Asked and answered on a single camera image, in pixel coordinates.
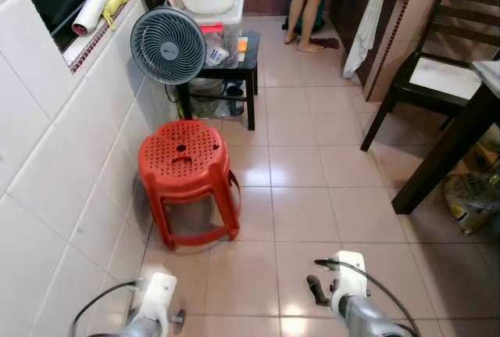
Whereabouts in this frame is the person in grey shorts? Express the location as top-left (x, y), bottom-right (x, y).
top-left (284, 0), bottom-right (340, 54)

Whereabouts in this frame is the dark wooden chair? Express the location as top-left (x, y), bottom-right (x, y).
top-left (360, 0), bottom-right (500, 152)

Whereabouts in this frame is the dark wooden dining table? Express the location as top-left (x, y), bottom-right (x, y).
top-left (391, 60), bottom-right (500, 216)

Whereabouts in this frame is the small orange packet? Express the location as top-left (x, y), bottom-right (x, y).
top-left (236, 36), bottom-right (250, 63)

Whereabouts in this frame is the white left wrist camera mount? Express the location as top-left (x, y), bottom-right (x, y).
top-left (131, 271), bottom-right (186, 332)

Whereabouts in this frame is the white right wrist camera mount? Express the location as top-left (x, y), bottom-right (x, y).
top-left (330, 250), bottom-right (369, 316)

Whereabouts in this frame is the white hanging towel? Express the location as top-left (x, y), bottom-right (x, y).
top-left (342, 0), bottom-right (395, 80)

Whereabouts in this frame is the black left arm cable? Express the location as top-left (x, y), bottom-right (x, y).
top-left (70, 279), bottom-right (143, 337)

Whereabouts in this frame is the red plastic stool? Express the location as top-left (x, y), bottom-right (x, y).
top-left (138, 120), bottom-right (241, 249)

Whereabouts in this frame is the black side table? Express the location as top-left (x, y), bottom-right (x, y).
top-left (173, 30), bottom-right (260, 131)

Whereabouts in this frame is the clear plastic bag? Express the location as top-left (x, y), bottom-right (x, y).
top-left (443, 148), bottom-right (500, 235)

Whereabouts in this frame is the clear plastic storage box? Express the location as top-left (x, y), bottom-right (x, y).
top-left (183, 0), bottom-right (248, 70)

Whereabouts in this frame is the grey bag under table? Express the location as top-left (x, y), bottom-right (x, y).
top-left (187, 79), bottom-right (245, 118)

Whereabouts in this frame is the grey round fan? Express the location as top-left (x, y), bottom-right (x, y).
top-left (130, 6), bottom-right (208, 86)

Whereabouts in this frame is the green bin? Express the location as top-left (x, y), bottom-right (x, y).
top-left (291, 0), bottom-right (330, 34)

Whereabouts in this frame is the tiled kitchen counter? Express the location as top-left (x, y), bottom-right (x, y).
top-left (334, 0), bottom-right (450, 104)

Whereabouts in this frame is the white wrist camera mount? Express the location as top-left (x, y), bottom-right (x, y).
top-left (131, 271), bottom-right (186, 332)
top-left (330, 250), bottom-right (369, 316)

